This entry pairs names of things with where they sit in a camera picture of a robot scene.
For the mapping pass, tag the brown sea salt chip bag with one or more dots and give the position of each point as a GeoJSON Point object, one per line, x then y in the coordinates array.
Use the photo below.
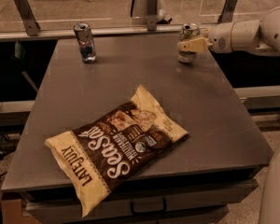
{"type": "Point", "coordinates": [98, 157]}

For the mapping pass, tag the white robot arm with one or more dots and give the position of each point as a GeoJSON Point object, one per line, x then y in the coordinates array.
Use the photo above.
{"type": "Point", "coordinates": [258, 37]}

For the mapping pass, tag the grey drawer with handle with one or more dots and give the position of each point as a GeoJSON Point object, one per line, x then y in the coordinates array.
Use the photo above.
{"type": "Point", "coordinates": [198, 205]}

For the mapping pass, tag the blue silver energy drink can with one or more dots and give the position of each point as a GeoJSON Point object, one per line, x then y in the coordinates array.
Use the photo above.
{"type": "Point", "coordinates": [86, 42]}

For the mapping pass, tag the left metal rail bracket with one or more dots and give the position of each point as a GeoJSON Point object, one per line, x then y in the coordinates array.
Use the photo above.
{"type": "Point", "coordinates": [30, 24]}

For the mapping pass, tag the right metal rail bracket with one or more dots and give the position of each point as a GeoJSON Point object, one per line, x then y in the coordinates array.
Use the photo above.
{"type": "Point", "coordinates": [227, 11]}

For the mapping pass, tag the metal rail bracket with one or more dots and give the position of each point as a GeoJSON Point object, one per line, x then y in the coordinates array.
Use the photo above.
{"type": "Point", "coordinates": [152, 15]}
{"type": "Point", "coordinates": [30, 24]}
{"type": "Point", "coordinates": [227, 11]}

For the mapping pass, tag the middle metal rail bracket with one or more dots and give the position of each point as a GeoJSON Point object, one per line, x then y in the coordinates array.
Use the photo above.
{"type": "Point", "coordinates": [152, 15]}

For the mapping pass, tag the white green 7up can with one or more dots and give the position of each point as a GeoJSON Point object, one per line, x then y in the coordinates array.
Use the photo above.
{"type": "Point", "coordinates": [187, 34]}

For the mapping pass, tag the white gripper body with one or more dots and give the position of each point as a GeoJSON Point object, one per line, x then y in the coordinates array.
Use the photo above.
{"type": "Point", "coordinates": [219, 38]}

